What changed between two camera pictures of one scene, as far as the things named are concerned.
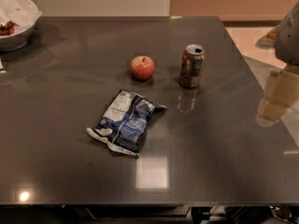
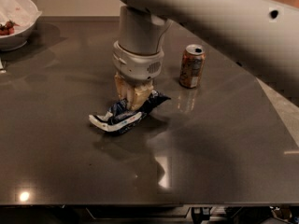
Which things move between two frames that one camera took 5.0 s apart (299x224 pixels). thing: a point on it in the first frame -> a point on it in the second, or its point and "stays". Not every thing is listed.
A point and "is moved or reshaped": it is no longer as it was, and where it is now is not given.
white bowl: (17, 41) stays
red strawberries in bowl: (8, 29) stays
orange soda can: (192, 64) stays
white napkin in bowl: (17, 9) stays
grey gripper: (288, 40) -> (136, 65)
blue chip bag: (123, 122) is moved or reshaped
